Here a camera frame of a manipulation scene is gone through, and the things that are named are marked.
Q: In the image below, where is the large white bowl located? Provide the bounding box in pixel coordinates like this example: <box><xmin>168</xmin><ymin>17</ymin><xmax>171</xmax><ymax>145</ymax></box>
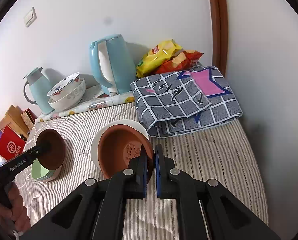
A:
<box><xmin>48</xmin><ymin>78</ymin><xmax>86</xmax><ymax>112</ymax></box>

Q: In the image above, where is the yellow chips bag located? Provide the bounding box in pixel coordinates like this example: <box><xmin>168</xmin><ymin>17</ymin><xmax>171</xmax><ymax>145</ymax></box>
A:
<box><xmin>136</xmin><ymin>40</ymin><xmax>182</xmax><ymax>78</ymax></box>

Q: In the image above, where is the brown cardboard box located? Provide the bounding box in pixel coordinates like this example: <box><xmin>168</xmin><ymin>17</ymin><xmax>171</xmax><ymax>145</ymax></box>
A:
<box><xmin>0</xmin><ymin>105</ymin><xmax>30</xmax><ymax>139</ymax></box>

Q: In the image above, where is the white bowl with red pattern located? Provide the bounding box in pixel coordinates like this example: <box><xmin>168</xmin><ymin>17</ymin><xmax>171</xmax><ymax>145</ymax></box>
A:
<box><xmin>47</xmin><ymin>72</ymin><xmax>81</xmax><ymax>101</ymax></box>

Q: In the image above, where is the red chips bag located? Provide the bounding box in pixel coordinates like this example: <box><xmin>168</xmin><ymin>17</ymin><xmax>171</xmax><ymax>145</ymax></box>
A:
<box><xmin>152</xmin><ymin>50</ymin><xmax>204</xmax><ymax>74</ymax></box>

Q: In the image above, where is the orange brown bowl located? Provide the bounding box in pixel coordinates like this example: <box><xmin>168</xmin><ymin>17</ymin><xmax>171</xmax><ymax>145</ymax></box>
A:
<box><xmin>97</xmin><ymin>124</ymin><xmax>154</xmax><ymax>179</ymax></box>

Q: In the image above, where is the grey striped quilt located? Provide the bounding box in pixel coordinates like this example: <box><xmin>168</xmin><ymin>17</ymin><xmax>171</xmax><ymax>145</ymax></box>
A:
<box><xmin>16</xmin><ymin>104</ymin><xmax>270</xmax><ymax>239</ymax></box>

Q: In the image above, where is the patterned small box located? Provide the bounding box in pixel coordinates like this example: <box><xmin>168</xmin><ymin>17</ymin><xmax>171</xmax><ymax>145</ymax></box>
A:
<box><xmin>20</xmin><ymin>108</ymin><xmax>37</xmax><ymax>130</ymax></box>

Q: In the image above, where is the light blue thermos jug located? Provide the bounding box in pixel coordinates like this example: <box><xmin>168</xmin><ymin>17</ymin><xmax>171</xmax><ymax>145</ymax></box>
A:
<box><xmin>23</xmin><ymin>67</ymin><xmax>54</xmax><ymax>114</ymax></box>

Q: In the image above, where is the white ceramic bowl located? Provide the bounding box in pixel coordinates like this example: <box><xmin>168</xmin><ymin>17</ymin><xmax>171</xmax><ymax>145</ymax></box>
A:
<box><xmin>90</xmin><ymin>119</ymin><xmax>149</xmax><ymax>179</ymax></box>

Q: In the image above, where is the green square plate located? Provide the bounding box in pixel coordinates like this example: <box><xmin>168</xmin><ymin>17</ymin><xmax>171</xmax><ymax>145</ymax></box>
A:
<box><xmin>31</xmin><ymin>159</ymin><xmax>50</xmax><ymax>180</ymax></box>

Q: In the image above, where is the dark brown bowl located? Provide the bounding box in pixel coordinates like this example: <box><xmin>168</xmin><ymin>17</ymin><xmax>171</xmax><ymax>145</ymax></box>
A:
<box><xmin>36</xmin><ymin>128</ymin><xmax>66</xmax><ymax>170</ymax></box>

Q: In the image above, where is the red paper bag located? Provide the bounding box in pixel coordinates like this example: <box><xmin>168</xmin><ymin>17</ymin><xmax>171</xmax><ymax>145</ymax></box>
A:
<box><xmin>0</xmin><ymin>126</ymin><xmax>25</xmax><ymax>161</ymax></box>

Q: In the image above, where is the brown wooden door frame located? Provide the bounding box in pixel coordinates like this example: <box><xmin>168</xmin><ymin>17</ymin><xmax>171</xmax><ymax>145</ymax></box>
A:
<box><xmin>209</xmin><ymin>0</ymin><xmax>229</xmax><ymax>76</ymax></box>

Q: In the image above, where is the person's left hand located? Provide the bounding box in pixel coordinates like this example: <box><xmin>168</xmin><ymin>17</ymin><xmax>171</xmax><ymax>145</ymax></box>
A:
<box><xmin>0</xmin><ymin>182</ymin><xmax>31</xmax><ymax>235</ymax></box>

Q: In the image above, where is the light blue electric kettle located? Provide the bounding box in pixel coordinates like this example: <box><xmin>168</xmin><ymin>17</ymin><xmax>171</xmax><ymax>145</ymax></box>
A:
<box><xmin>89</xmin><ymin>34</ymin><xmax>136</xmax><ymax>96</ymax></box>

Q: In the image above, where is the grey checked folded cloth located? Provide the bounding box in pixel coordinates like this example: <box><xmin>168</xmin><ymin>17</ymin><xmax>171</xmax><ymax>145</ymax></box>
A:
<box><xmin>131</xmin><ymin>63</ymin><xmax>242</xmax><ymax>138</ymax></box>

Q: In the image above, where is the white wall switch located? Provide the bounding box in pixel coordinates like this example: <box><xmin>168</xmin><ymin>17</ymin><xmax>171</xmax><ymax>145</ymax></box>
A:
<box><xmin>24</xmin><ymin>7</ymin><xmax>37</xmax><ymax>28</ymax></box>

